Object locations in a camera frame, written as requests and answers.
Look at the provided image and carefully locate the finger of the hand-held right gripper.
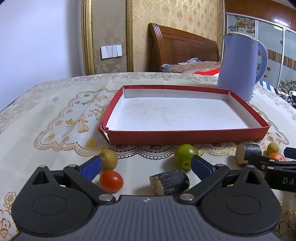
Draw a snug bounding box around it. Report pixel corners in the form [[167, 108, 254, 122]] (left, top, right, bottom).
[[283, 147, 296, 161], [246, 153, 296, 193]]

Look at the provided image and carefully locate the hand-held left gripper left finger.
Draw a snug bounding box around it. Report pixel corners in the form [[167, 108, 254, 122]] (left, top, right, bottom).
[[30, 155, 116, 205]]

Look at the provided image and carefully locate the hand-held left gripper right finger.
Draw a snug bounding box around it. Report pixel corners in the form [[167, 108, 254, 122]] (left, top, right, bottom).
[[178, 155, 264, 205]]

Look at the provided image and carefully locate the orange mandarin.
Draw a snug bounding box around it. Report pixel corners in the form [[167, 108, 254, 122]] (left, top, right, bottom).
[[268, 152, 286, 162]]

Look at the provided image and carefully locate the yellow-brown round fruit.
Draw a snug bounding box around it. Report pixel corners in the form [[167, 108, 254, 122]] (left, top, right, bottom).
[[98, 149, 118, 171]]

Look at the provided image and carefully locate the large red cherry tomato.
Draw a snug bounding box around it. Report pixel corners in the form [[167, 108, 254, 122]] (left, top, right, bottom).
[[99, 170, 124, 192]]

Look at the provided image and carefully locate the dark sugarcane piece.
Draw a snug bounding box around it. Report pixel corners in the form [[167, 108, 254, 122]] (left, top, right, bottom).
[[235, 143, 262, 165], [149, 169, 190, 195]]

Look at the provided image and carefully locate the red cardboard box tray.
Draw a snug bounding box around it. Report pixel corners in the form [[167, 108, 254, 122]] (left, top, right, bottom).
[[97, 85, 270, 145]]

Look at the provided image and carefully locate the small tan round fruit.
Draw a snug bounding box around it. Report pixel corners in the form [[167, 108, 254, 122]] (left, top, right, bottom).
[[267, 142, 280, 156]]

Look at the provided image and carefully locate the green round fruit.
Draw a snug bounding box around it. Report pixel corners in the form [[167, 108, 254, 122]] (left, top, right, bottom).
[[174, 144, 199, 169]]

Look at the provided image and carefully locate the cream gold lace tablecloth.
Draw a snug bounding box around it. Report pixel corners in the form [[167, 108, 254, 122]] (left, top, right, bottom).
[[0, 72, 296, 241]]

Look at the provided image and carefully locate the dark floral cloth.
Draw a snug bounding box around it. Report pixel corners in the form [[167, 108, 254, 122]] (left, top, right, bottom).
[[275, 89, 296, 108]]

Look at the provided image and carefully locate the striped colourful blanket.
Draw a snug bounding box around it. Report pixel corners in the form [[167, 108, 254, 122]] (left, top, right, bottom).
[[259, 81, 278, 91]]

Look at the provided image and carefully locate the red and white cloth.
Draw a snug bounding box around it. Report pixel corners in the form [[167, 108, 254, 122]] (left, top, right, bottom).
[[193, 67, 221, 76]]

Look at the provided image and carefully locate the blue electric kettle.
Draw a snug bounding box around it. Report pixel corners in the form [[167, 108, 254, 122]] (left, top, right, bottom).
[[217, 32, 268, 102]]

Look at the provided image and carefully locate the brown blanket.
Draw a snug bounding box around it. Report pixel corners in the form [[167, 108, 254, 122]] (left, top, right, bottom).
[[161, 59, 221, 75]]

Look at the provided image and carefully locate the floral glass door wardrobe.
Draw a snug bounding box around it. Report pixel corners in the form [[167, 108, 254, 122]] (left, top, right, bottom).
[[225, 0, 296, 93]]

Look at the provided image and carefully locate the wooden bed headboard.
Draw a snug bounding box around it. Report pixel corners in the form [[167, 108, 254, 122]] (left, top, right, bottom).
[[148, 23, 221, 72]]

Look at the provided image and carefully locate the white wall switch panel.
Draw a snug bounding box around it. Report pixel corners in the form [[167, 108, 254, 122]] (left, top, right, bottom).
[[100, 45, 123, 59]]

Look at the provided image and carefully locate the gold wall frame moulding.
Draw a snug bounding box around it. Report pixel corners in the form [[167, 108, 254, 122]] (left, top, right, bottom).
[[81, 0, 134, 76]]

